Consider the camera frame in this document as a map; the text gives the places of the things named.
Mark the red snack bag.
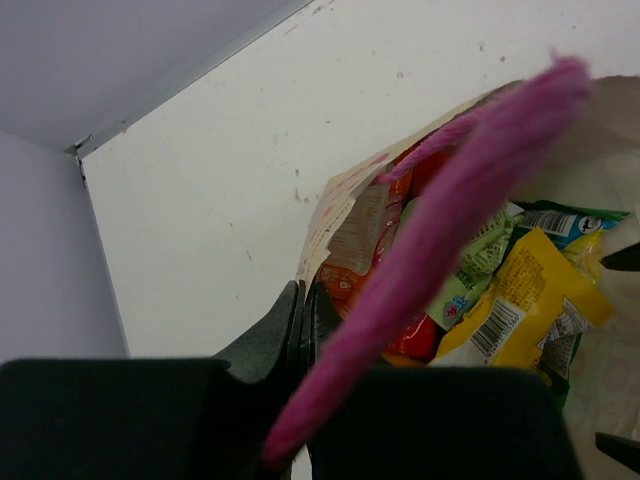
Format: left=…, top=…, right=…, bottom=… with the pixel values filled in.
left=318, top=151, right=450, bottom=366

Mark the paper bag with pink handles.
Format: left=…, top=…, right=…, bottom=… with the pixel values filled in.
left=263, top=57, right=639, bottom=479

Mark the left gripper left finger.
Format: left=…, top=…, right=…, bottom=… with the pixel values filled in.
left=1, top=282, right=305, bottom=479

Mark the light green snack packet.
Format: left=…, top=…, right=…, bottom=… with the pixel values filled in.
left=425, top=202, right=524, bottom=331

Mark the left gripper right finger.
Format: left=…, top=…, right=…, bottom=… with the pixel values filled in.
left=302, top=284, right=584, bottom=480

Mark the green chips bag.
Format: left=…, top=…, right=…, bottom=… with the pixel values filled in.
left=508, top=200, right=628, bottom=405

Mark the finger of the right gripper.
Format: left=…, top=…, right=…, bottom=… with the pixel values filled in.
left=595, top=432, right=639, bottom=463
left=602, top=248, right=640, bottom=272

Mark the yellow snack packet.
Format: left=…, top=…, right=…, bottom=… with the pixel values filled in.
left=430, top=228, right=613, bottom=369

